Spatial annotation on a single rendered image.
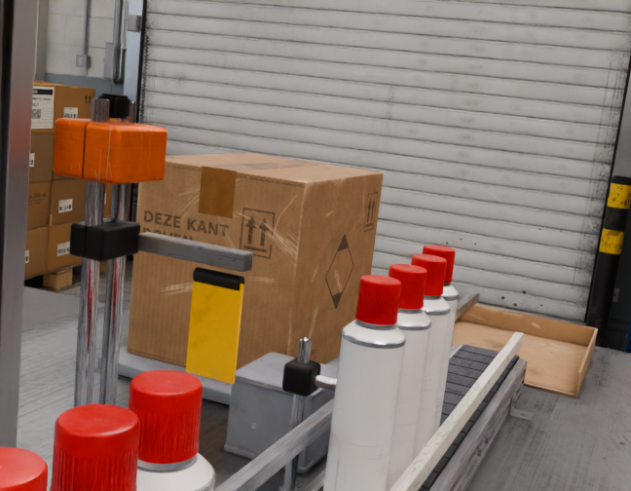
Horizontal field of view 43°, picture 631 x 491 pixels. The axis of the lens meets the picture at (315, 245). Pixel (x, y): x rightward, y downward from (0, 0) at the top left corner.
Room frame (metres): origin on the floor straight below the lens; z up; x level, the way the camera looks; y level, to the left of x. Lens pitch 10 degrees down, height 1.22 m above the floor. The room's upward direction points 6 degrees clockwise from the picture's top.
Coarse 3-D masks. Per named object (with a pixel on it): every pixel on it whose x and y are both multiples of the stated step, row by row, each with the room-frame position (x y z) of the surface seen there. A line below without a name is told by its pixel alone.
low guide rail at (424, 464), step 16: (512, 336) 1.13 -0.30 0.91; (512, 352) 1.08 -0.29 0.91; (496, 368) 0.97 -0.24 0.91; (480, 384) 0.90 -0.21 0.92; (464, 400) 0.84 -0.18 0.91; (480, 400) 0.89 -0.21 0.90; (464, 416) 0.81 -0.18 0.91; (448, 432) 0.75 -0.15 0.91; (432, 448) 0.70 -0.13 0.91; (416, 464) 0.67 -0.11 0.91; (432, 464) 0.70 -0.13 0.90; (400, 480) 0.63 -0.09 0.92; (416, 480) 0.64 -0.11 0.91
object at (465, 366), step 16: (464, 352) 1.14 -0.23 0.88; (480, 352) 1.15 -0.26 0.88; (496, 352) 1.16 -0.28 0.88; (448, 368) 1.06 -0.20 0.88; (464, 368) 1.06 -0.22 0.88; (480, 368) 1.07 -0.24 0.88; (448, 384) 0.99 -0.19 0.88; (464, 384) 1.00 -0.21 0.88; (496, 384) 1.01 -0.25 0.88; (448, 400) 0.93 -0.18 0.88; (448, 416) 0.88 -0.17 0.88; (464, 432) 0.84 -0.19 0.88; (448, 448) 0.79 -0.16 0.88; (432, 480) 0.71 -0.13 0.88
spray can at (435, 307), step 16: (416, 256) 0.74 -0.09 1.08; (432, 256) 0.75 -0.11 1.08; (432, 272) 0.73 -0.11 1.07; (432, 288) 0.73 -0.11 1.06; (432, 304) 0.73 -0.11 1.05; (448, 304) 0.75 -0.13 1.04; (432, 320) 0.72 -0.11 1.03; (448, 320) 0.74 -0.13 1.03; (432, 336) 0.72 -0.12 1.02; (432, 352) 0.72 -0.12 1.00; (432, 368) 0.73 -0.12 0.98; (432, 384) 0.73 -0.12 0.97; (432, 400) 0.73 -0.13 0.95; (432, 416) 0.73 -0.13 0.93; (416, 432) 0.72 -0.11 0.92; (416, 448) 0.72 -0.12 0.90
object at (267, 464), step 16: (464, 304) 1.10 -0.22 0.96; (320, 416) 0.63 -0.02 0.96; (304, 432) 0.60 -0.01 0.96; (320, 432) 0.63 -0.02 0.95; (272, 448) 0.56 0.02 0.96; (288, 448) 0.57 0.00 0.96; (256, 464) 0.53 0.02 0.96; (272, 464) 0.54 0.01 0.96; (240, 480) 0.51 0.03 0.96; (256, 480) 0.52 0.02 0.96
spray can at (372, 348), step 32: (384, 288) 0.61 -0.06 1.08; (384, 320) 0.61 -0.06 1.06; (352, 352) 0.61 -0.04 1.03; (384, 352) 0.60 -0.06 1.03; (352, 384) 0.60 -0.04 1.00; (384, 384) 0.60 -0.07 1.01; (352, 416) 0.60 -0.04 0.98; (384, 416) 0.60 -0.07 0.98; (352, 448) 0.60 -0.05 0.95; (384, 448) 0.61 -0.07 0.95; (352, 480) 0.60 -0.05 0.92; (384, 480) 0.61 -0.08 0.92
